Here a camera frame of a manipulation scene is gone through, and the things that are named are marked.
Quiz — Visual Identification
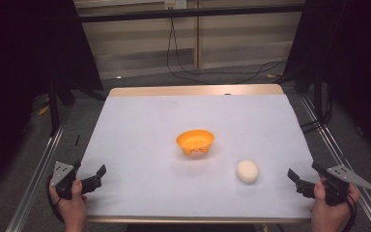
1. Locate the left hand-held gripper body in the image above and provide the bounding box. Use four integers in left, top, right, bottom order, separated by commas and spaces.
49, 159, 82, 200

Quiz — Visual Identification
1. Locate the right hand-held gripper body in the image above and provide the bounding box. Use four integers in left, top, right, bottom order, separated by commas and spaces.
311, 160, 371, 208

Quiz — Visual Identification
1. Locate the person's left hand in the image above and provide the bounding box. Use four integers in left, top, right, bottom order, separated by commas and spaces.
48, 178, 88, 232

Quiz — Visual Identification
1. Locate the person's right hand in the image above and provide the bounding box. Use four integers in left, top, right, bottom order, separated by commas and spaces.
309, 178, 362, 232

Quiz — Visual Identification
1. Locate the white egg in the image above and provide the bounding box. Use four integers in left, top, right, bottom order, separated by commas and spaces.
235, 159, 260, 185

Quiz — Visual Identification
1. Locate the black stand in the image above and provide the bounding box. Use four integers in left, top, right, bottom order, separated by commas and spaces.
294, 62, 326, 119
47, 76, 75, 137

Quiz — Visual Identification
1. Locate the yellow floor tape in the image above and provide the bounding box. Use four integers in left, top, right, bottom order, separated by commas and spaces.
37, 103, 51, 117

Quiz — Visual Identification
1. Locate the white table cover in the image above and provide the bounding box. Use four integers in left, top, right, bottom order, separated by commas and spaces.
82, 93, 316, 218

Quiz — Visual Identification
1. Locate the orange plastic bowl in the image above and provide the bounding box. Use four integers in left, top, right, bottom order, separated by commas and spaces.
175, 129, 215, 159

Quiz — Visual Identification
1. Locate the dark curtain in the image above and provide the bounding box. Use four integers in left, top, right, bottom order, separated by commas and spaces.
0, 0, 104, 201
282, 0, 371, 163

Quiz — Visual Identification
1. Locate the black horizontal bar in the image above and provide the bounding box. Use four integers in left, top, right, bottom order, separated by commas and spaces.
76, 3, 306, 24

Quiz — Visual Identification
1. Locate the metal floor rail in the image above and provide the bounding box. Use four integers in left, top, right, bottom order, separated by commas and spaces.
299, 94, 371, 232
5, 107, 73, 232

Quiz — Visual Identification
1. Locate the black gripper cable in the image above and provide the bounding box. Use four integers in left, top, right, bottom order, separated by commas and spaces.
341, 192, 359, 232
45, 175, 66, 224

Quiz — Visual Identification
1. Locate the black floor cable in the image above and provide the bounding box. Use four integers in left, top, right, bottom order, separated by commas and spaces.
300, 85, 333, 134

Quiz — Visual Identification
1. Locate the black power cable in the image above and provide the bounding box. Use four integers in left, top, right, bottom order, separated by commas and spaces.
165, 16, 288, 86

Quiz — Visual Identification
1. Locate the white wall socket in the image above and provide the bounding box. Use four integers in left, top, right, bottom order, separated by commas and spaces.
163, 0, 188, 11

